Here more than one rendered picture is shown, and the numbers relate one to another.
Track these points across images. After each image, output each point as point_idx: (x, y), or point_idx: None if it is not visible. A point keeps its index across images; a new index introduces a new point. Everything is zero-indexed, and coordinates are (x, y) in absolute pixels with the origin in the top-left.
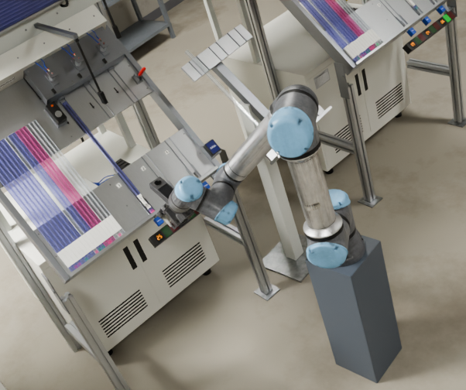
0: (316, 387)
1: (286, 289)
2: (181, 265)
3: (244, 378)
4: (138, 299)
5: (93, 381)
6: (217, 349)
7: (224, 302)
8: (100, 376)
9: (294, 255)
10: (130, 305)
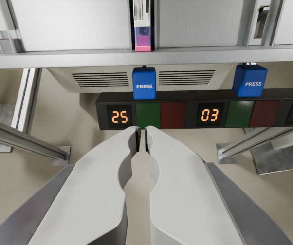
0: None
1: (241, 168)
2: (181, 77)
3: (143, 218)
4: (121, 78)
5: (59, 102)
6: (148, 168)
7: (188, 129)
8: (65, 103)
9: (277, 147)
10: (111, 78)
